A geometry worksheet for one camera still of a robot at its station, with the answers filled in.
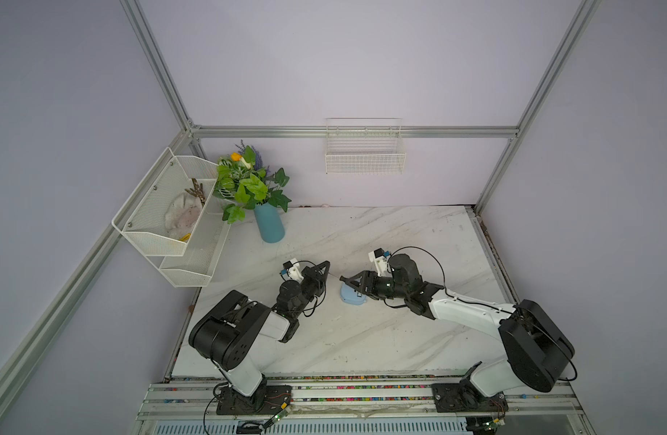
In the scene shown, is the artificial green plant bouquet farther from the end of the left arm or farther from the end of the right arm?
the end of the right arm

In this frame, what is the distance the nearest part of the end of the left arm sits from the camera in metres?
0.69

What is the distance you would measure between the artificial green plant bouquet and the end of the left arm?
258 millimetres

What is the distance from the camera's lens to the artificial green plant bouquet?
0.80m

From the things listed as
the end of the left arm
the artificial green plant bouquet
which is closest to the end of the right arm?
the end of the left arm
